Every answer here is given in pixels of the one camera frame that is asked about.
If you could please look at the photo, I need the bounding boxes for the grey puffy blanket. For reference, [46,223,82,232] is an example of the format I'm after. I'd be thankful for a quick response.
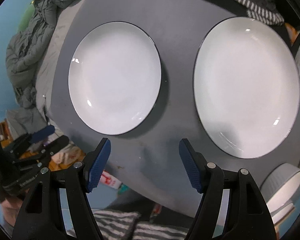
[6,0,74,108]

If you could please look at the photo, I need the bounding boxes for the white plate black rim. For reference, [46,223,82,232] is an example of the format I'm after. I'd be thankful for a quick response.
[68,22,162,135]

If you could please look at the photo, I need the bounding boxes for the light grey bed mattress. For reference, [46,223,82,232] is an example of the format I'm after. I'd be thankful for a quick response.
[36,1,83,124]

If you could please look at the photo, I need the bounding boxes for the left hand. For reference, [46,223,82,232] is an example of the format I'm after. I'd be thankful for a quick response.
[0,197,23,236]

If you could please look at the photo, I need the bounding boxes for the red white plastic bag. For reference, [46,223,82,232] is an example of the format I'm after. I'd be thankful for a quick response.
[100,171,122,190]

